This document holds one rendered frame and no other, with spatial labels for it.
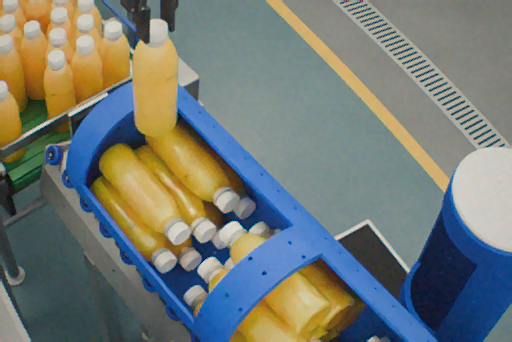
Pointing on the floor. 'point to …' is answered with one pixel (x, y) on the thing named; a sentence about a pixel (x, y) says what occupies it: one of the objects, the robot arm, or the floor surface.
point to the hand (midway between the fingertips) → (155, 16)
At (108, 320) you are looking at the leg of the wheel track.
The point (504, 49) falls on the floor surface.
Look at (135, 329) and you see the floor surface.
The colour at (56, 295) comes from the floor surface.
